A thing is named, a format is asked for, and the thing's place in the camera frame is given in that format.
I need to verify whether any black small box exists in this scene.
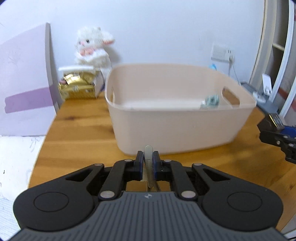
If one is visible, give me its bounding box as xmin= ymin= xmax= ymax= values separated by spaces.
xmin=257 ymin=113 xmax=285 ymax=133

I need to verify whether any grey side cabinet top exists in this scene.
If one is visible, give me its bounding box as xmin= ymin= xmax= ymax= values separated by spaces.
xmin=241 ymin=82 xmax=278 ymax=114

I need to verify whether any white phone stand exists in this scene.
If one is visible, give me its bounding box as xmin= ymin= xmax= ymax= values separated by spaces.
xmin=252 ymin=74 xmax=272 ymax=103

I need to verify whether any beige plastic storage basket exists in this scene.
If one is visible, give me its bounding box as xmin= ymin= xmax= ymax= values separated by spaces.
xmin=105 ymin=64 xmax=256 ymax=155

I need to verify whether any gold tissue pack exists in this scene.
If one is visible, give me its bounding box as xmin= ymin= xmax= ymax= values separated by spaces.
xmin=58 ymin=65 xmax=105 ymax=100

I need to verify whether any blue small figurine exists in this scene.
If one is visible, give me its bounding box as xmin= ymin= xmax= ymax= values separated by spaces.
xmin=209 ymin=64 xmax=217 ymax=70

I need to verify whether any white bed sheet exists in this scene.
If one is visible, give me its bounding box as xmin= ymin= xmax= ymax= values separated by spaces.
xmin=1 ymin=136 xmax=45 ymax=240

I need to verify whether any pink purple bed headboard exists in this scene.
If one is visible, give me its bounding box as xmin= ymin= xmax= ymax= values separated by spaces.
xmin=1 ymin=23 xmax=59 ymax=136

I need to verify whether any white plush bunny toy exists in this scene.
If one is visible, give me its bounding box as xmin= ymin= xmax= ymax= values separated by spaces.
xmin=75 ymin=27 xmax=115 ymax=79

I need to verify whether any white wooden shelf frame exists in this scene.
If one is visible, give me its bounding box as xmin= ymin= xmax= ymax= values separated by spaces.
xmin=249 ymin=1 xmax=295 ymax=116

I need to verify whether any white charging cable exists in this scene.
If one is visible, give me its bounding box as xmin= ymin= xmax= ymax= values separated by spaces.
xmin=227 ymin=56 xmax=242 ymax=85

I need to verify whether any white wall socket plate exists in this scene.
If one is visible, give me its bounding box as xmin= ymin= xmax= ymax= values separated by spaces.
xmin=211 ymin=45 xmax=234 ymax=63

